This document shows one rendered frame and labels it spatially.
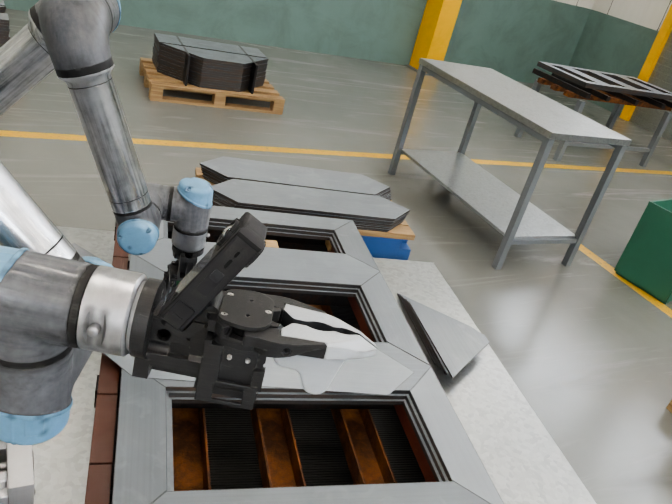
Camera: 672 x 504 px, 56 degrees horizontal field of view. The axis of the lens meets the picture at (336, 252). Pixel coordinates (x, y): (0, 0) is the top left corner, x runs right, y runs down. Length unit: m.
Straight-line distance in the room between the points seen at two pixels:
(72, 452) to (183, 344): 0.94
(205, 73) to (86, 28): 4.71
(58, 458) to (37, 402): 0.85
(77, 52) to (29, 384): 0.66
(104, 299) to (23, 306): 0.06
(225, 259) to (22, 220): 0.26
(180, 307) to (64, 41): 0.70
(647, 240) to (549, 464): 3.24
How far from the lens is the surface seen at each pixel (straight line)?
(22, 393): 0.64
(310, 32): 9.02
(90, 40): 1.17
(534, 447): 1.72
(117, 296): 0.56
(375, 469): 1.57
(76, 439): 1.53
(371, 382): 1.52
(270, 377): 1.46
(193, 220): 1.40
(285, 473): 1.50
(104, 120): 1.20
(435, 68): 4.88
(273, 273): 1.82
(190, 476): 1.46
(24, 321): 0.59
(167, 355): 0.59
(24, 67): 1.33
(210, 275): 0.53
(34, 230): 0.72
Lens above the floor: 1.79
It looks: 28 degrees down
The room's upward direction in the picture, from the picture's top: 15 degrees clockwise
